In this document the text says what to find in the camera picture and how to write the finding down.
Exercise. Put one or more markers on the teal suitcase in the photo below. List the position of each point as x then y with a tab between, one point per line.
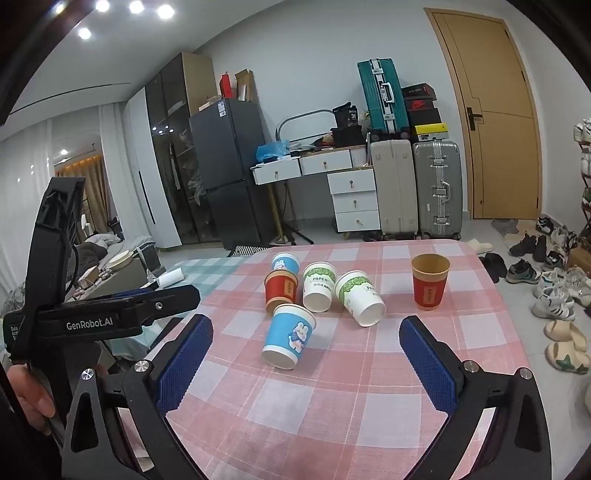
381	97

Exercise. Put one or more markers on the dark glass cabinet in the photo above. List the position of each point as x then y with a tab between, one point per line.
173	152

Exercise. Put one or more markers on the beige suitcase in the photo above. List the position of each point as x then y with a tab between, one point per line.
395	189

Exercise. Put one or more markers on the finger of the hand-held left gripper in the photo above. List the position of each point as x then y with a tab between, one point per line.
171	300

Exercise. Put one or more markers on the black tripod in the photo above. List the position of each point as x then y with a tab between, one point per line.
293	233

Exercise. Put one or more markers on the teal checked cloth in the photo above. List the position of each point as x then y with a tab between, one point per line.
207	274

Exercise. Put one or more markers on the beige slippers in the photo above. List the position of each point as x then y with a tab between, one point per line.
479	245

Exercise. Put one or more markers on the grey doormat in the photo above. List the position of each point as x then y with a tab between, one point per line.
508	228

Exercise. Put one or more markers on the grey curved chair back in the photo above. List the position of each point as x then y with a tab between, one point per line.
304	117

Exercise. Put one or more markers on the red paper cup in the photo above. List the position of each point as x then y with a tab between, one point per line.
430	286
279	290

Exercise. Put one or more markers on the white wardrobe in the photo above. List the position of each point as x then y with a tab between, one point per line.
147	175

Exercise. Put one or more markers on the large blue rabbit paper cup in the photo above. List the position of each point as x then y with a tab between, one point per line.
288	337

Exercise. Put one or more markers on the shoe rack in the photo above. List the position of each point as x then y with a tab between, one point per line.
584	166

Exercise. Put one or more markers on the cream foam slippers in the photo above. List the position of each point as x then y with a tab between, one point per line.
565	341

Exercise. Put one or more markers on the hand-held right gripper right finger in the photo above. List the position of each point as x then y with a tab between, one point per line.
429	369

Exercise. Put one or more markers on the white desk with drawers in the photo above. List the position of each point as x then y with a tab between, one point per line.
353	184

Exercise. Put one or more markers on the white paper roll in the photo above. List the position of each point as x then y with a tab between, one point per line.
171	278

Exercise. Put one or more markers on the black refrigerator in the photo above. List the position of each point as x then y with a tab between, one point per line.
235	175

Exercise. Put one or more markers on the small blue rabbit paper cup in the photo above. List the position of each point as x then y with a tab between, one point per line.
286	264

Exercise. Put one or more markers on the silver suitcase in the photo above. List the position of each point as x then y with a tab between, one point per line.
437	189

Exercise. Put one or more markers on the stack of shoe boxes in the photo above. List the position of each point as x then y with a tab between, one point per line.
427	117

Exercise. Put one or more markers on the white green paper cup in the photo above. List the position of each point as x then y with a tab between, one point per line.
318	288
360	300

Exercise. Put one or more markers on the cardboard box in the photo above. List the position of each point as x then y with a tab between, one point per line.
244	85

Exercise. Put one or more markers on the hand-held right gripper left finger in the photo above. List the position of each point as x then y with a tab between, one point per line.
184	364

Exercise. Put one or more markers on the red box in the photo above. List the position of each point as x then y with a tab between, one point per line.
225	85

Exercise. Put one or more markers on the pink checked tablecloth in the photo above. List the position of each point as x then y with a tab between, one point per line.
360	392

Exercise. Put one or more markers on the black slippers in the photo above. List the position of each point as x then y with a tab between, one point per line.
494	267

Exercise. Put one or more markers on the black box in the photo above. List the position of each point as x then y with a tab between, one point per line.
346	117

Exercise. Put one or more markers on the blue plastic bag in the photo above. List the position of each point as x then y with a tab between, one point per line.
272	151

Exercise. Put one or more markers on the wooden door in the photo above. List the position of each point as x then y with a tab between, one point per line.
498	161

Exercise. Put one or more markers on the person's left hand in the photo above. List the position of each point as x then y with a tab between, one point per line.
32	397

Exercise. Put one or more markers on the row of sneakers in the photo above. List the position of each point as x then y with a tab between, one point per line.
554	277

